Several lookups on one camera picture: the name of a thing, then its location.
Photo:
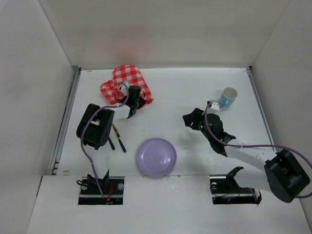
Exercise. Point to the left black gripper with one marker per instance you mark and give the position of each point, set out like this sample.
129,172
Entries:
134,102

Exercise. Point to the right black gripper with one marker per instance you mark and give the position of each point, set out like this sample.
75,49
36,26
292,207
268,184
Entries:
195,119

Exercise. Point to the red white checkered cloth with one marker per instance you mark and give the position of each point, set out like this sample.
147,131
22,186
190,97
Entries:
130,73

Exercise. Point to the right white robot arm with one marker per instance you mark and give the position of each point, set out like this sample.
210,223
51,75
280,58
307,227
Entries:
285,176

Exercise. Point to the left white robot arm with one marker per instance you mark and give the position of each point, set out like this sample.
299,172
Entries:
96,123

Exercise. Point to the light blue mug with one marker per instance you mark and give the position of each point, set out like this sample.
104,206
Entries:
228,96

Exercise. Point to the purple plastic plate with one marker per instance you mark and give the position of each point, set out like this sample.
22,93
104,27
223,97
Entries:
156,157

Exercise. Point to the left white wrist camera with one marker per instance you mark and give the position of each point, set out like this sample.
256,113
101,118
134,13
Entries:
124,87

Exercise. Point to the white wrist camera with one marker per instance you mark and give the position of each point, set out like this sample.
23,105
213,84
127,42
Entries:
124,87
213,107

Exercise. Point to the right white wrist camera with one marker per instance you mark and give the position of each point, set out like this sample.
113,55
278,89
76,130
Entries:
213,107

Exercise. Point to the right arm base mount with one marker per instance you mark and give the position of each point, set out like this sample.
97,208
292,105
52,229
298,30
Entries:
225,190

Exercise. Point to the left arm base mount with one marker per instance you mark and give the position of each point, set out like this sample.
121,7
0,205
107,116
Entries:
105,191

